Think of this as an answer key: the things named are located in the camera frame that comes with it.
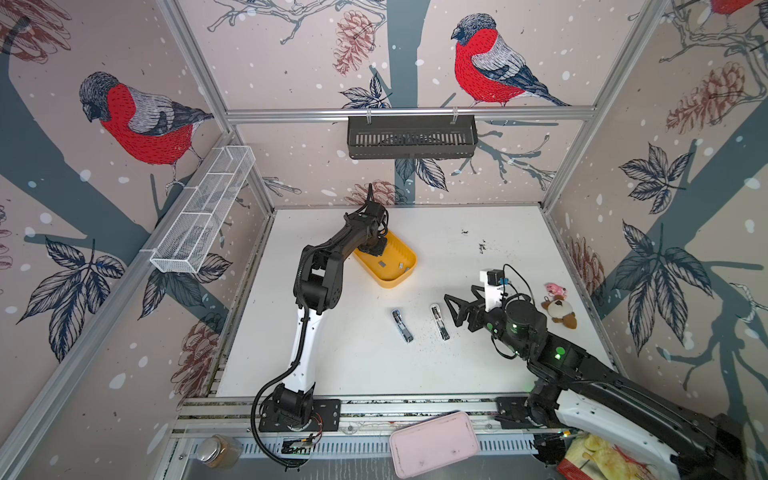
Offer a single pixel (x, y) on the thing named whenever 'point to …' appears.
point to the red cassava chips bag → (595, 459)
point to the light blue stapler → (406, 334)
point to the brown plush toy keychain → (558, 307)
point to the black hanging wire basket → (406, 137)
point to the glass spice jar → (218, 451)
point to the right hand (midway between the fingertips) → (455, 296)
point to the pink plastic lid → (433, 445)
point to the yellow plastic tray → (394, 266)
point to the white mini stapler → (437, 316)
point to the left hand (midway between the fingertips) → (375, 247)
